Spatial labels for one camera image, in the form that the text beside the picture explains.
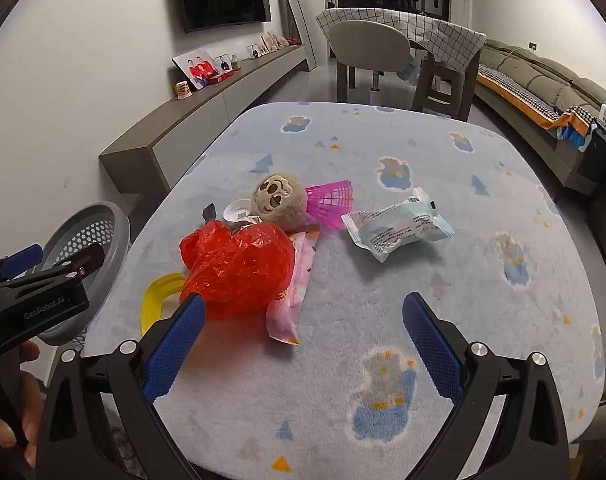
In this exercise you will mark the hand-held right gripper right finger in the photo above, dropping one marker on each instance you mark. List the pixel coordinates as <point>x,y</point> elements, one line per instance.
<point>430,345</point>

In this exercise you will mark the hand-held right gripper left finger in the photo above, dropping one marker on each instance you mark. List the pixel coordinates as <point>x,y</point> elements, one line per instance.
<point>178,345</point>

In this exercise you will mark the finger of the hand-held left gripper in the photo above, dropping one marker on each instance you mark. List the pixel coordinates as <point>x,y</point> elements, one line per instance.
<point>23,256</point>
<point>80,262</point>

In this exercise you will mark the grey perforated basket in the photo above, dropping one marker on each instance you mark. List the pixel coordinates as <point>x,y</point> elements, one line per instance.
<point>93,225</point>

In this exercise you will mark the red plastic bag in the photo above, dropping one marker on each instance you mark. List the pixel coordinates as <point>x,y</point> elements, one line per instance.
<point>243,265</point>

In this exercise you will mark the white blue mask packet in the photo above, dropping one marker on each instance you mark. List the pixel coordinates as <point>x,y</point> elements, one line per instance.
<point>398,227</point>

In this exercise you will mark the pink snack wrapper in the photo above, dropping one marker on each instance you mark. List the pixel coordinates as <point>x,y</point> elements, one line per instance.
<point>293,300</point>

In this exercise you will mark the dark grey scrap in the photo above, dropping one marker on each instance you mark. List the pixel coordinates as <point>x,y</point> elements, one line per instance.
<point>209,212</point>

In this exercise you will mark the white round lid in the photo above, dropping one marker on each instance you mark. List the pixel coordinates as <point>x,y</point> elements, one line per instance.
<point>235,210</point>

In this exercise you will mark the pink mesh plastic cup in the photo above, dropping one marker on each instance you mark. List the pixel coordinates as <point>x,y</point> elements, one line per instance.
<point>333,200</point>

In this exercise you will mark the beige plush toy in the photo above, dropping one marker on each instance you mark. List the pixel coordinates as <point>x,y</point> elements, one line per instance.
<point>278,200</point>

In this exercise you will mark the person's left hand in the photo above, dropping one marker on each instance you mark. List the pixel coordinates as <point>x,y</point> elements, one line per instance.
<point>33,410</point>

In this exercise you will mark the floating wooden cabinet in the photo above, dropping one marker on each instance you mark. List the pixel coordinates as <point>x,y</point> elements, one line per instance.
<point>193,120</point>

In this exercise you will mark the striped paper cup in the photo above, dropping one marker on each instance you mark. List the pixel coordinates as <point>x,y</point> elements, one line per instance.
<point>183,88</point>

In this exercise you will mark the flat red box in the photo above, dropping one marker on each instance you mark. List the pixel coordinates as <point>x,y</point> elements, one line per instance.
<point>220,77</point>

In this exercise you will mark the green bottle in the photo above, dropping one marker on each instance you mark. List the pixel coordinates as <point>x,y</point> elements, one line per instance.
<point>235,62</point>

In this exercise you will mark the grey stool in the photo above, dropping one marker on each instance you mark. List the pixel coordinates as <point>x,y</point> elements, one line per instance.
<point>448,85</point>

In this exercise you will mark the houndstooth orange blanket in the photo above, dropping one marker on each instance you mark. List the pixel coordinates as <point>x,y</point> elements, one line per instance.
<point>513,87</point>

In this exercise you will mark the blue cloth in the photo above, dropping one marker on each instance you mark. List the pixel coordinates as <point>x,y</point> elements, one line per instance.
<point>408,69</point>

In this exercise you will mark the green sofa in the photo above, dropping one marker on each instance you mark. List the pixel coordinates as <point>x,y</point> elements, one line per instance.
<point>533,67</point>

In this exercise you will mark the grey round-back chair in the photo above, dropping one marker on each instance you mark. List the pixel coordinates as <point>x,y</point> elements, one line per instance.
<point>368,45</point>

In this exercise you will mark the red plush toy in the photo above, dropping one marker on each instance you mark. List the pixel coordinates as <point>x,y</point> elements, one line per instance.
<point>293,41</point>

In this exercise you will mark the checked tablecloth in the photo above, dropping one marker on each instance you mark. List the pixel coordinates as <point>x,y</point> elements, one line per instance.
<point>433,30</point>

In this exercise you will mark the leaning mirror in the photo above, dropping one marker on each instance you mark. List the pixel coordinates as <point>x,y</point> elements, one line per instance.
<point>295,20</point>

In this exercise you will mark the large photo frame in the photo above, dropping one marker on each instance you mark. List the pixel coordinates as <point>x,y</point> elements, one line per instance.
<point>198,67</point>

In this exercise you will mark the small dark photo frame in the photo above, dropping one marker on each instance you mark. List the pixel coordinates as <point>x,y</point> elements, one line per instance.
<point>223,63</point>

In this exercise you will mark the small white photo frame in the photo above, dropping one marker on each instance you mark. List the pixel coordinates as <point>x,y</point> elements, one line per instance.
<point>257,50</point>

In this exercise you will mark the small pale photo frame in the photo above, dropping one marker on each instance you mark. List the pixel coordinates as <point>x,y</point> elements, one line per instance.
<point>273,41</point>

